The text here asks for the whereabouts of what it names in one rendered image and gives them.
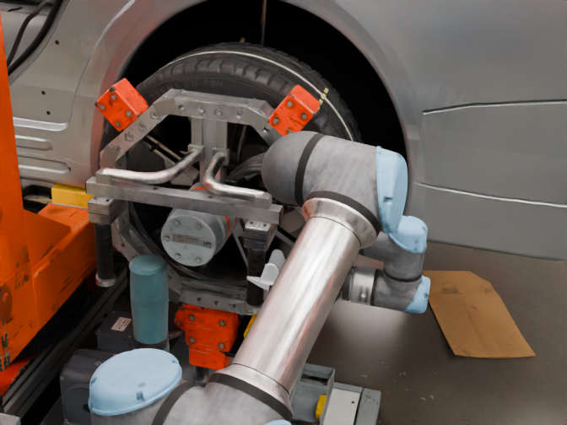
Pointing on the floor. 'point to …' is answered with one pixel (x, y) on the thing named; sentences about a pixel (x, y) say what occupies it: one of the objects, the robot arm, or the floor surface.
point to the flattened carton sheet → (474, 316)
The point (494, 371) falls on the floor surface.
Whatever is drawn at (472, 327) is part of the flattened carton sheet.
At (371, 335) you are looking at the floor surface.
